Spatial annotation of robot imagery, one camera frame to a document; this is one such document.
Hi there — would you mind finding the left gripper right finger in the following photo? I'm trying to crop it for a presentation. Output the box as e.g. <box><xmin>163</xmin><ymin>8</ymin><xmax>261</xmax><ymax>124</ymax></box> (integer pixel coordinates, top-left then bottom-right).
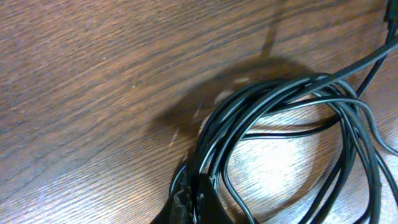
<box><xmin>195</xmin><ymin>174</ymin><xmax>233</xmax><ymax>224</ymax></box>

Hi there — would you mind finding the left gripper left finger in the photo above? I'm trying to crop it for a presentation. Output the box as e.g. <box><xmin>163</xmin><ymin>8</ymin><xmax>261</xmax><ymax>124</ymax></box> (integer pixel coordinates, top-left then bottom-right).
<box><xmin>150</xmin><ymin>185</ymin><xmax>193</xmax><ymax>224</ymax></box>

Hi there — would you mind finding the black cable bundle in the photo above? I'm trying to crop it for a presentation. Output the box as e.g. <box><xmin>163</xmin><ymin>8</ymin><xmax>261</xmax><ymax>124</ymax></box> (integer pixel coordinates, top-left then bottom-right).
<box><xmin>167</xmin><ymin>0</ymin><xmax>398</xmax><ymax>224</ymax></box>

